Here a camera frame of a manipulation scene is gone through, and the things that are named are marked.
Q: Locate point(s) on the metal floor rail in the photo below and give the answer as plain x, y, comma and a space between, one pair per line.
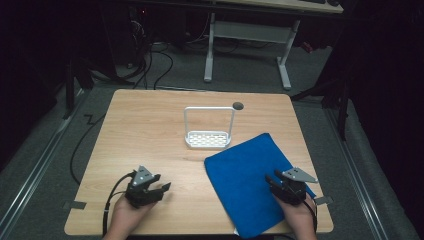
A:
360, 186
33, 176

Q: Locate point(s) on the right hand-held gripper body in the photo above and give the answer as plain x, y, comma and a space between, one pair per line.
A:
290, 190

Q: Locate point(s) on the small red object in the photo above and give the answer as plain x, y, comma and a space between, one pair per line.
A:
307, 47

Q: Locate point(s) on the black metal stand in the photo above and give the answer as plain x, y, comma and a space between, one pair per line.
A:
70, 90
343, 110

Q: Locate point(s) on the grey tape strip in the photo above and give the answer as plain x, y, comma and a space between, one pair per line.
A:
75, 205
324, 200

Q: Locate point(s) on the person's left hand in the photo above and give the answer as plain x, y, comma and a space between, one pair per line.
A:
128, 213

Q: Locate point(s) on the blue cloth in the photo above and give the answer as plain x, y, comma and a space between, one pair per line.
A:
240, 180

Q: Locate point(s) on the light wooden desk top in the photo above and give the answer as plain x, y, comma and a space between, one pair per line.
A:
283, 5

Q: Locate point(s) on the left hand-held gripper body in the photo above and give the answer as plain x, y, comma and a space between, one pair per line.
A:
139, 193

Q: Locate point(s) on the white rack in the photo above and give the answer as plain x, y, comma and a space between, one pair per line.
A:
206, 139

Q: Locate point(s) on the white metal desk frame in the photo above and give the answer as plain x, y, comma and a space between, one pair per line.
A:
208, 60

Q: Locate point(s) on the person's right hand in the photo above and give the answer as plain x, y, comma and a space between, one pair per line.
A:
298, 215

